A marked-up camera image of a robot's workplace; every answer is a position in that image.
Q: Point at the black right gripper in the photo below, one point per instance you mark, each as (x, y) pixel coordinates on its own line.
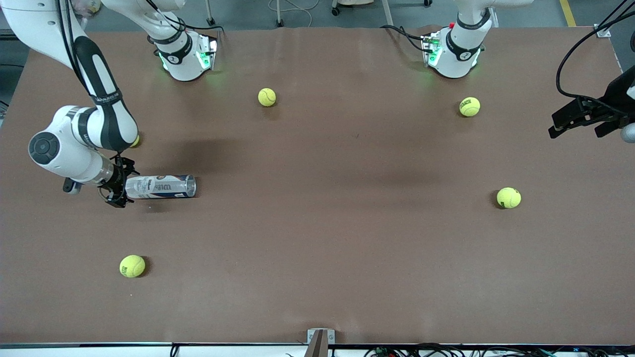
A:
(118, 179)

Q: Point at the grey metal edge bracket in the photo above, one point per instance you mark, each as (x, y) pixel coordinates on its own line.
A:
(311, 336)

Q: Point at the clear plastic bag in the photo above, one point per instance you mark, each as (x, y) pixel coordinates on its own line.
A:
(92, 6)

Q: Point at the thin metal stand leg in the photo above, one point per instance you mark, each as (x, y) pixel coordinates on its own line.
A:
(280, 22)
(210, 20)

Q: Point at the yellow-green tennis ball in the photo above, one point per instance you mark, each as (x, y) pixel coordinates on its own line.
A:
(469, 106)
(132, 266)
(136, 142)
(267, 97)
(509, 198)

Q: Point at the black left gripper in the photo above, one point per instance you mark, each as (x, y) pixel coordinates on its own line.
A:
(616, 94)

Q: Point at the clear tennis ball can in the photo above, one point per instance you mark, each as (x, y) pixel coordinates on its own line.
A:
(161, 187)

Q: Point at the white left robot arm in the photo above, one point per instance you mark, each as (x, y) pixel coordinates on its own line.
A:
(456, 59)

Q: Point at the rolling chair base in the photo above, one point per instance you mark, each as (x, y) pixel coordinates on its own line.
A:
(388, 15)

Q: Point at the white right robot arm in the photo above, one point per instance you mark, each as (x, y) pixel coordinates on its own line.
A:
(64, 148)

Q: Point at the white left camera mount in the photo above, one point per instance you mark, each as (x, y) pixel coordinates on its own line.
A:
(631, 91)

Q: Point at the aluminium corner profile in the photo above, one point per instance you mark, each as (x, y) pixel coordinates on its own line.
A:
(603, 32)

